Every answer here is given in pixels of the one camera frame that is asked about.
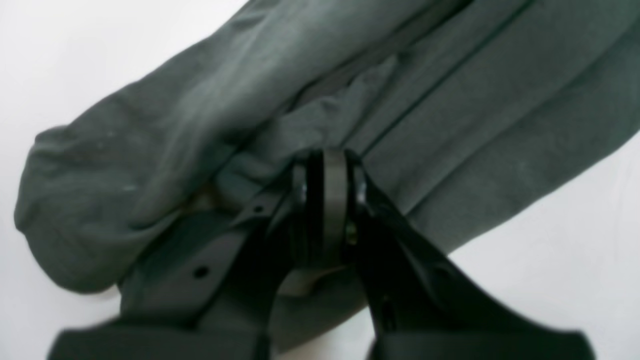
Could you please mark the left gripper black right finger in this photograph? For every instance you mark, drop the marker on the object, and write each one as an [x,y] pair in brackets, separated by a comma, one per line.
[422,306]

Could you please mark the dark grey t-shirt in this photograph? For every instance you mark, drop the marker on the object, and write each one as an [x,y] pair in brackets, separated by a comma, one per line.
[461,112]

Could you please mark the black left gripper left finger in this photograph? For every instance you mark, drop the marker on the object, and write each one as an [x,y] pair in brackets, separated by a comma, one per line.
[215,303]

